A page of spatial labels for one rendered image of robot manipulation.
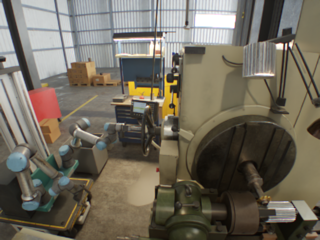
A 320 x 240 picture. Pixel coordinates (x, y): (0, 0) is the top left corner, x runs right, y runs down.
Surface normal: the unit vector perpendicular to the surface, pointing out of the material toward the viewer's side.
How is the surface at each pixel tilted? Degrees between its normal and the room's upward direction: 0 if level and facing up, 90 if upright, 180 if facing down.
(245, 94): 90
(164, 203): 21
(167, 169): 90
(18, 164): 83
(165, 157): 90
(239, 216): 47
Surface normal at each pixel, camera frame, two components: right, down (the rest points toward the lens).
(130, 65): -0.15, 0.44
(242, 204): -0.03, -0.73
